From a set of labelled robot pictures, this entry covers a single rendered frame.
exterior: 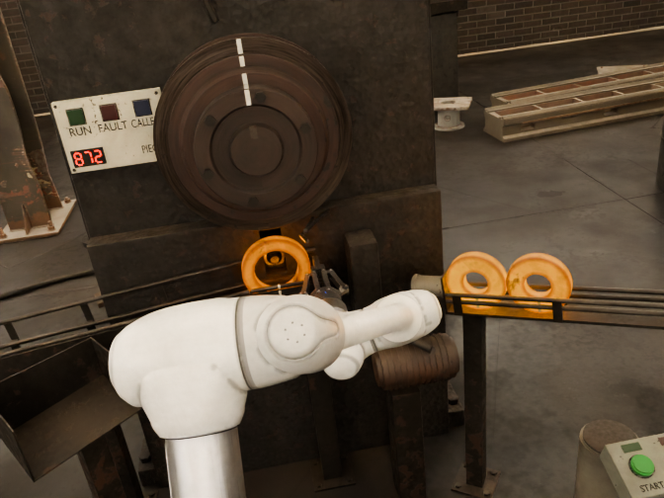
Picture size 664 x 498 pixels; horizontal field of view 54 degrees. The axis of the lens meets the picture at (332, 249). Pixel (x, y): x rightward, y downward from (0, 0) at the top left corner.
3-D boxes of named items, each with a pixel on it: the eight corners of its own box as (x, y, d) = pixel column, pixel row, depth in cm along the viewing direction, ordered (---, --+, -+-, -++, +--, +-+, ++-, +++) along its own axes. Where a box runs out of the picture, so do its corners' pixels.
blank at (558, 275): (505, 251, 161) (501, 257, 158) (571, 252, 153) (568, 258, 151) (511, 305, 167) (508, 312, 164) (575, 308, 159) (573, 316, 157)
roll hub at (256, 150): (207, 208, 156) (182, 93, 144) (321, 191, 159) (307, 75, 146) (207, 218, 151) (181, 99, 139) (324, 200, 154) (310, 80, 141)
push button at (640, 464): (624, 459, 122) (627, 456, 121) (644, 456, 122) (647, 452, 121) (635, 480, 119) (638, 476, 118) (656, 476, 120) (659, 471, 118)
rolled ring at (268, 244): (306, 234, 169) (304, 229, 172) (235, 246, 167) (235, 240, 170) (314, 295, 177) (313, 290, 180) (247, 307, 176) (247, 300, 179)
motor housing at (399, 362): (382, 478, 203) (368, 335, 179) (451, 464, 205) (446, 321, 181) (391, 511, 191) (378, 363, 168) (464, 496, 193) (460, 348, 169)
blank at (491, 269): (446, 249, 168) (441, 255, 165) (506, 251, 161) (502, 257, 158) (453, 301, 174) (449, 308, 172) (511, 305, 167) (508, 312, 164)
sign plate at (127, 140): (73, 171, 167) (52, 102, 159) (175, 156, 169) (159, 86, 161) (71, 174, 165) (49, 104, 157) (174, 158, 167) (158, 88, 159)
